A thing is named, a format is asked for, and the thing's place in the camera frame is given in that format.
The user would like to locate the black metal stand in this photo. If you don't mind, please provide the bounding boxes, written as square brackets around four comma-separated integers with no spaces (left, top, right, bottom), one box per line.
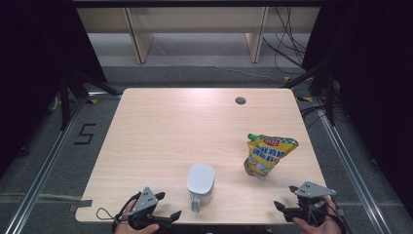
[282,61,337,126]
[57,66,121,131]

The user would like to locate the yellow seasoning pouch green cap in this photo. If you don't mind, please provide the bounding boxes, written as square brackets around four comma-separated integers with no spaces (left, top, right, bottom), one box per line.
[243,133,300,179]

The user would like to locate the grey lidded clear jar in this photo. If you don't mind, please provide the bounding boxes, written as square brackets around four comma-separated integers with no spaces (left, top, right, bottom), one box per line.
[186,163,216,214]

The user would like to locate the black gripper wrist strap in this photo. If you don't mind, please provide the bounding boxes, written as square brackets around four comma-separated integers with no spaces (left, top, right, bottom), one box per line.
[329,199,351,234]

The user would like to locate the dark curtain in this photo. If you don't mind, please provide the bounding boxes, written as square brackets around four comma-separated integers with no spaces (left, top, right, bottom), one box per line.
[301,0,413,209]
[0,0,108,178]

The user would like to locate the person's right hand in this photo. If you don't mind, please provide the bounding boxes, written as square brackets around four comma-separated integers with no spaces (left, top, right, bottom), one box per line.
[291,195,343,234]

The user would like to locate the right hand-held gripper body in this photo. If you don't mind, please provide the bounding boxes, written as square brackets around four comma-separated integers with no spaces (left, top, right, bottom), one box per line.
[283,180,337,228]

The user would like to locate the metal floor rail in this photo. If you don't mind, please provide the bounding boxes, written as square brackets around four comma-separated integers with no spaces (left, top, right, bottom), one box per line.
[4,94,94,234]
[313,97,391,234]

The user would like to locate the thin grey cord loop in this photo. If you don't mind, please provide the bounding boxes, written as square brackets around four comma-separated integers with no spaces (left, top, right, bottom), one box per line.
[95,207,117,221]

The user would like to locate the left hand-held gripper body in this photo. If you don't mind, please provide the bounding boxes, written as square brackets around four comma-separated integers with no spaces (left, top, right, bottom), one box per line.
[128,186,164,231]

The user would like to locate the black floor cables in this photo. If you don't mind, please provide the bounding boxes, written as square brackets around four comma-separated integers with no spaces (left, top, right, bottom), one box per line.
[300,103,329,129]

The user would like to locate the thin white floor cable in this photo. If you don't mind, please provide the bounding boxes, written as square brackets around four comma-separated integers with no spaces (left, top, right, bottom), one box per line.
[152,42,283,82]

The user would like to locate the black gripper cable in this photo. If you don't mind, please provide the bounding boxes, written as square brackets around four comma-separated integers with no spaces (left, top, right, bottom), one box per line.
[111,191,142,233]

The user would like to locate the bundle of black hanging cables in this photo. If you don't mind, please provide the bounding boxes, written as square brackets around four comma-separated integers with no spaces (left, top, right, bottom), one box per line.
[262,7,308,76]

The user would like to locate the person's left hand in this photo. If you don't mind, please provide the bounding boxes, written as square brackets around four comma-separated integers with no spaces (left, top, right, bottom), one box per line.
[113,199,161,234]

